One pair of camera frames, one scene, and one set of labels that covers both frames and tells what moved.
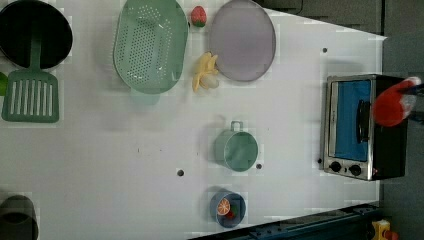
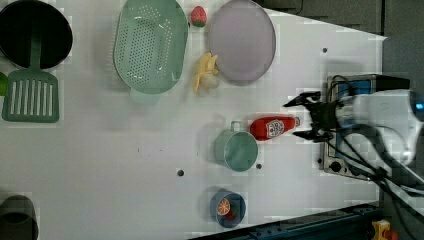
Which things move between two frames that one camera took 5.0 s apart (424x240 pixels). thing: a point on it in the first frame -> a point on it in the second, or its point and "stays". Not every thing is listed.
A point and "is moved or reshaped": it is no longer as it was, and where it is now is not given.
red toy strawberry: x=199 y=16 stays
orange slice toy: x=223 y=207 stays
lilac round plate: x=243 y=38 stays
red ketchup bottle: x=391 y=107 is moved or reshaped
